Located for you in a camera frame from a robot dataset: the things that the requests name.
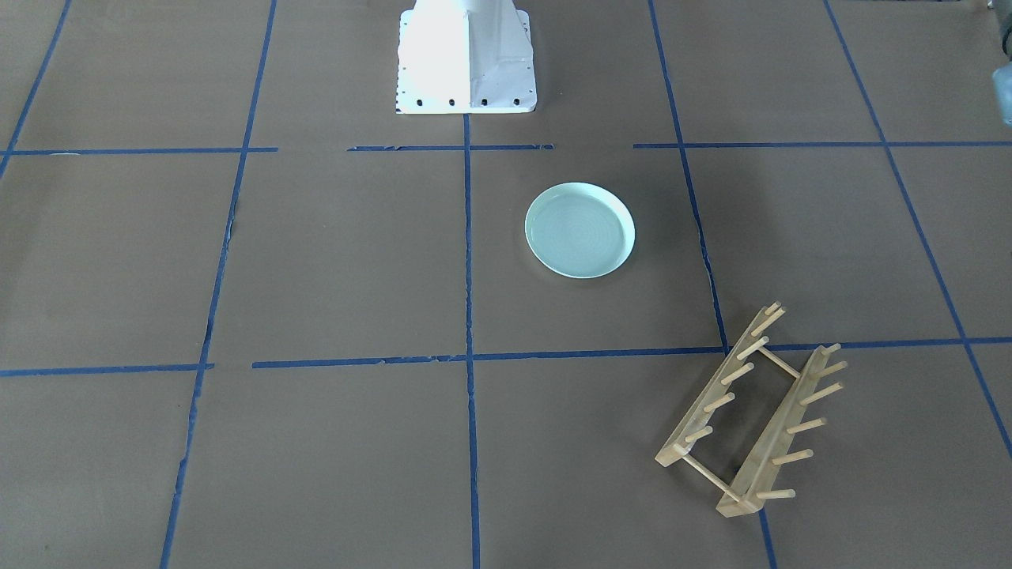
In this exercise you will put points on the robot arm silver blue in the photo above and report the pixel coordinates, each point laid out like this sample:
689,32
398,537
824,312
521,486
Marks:
1001,78

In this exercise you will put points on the light green round plate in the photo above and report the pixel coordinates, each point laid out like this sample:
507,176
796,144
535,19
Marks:
579,230

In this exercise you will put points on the wooden plate drying rack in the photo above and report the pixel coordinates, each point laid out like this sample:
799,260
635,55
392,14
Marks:
739,430

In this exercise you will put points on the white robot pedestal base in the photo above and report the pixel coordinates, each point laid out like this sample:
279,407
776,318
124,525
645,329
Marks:
465,57

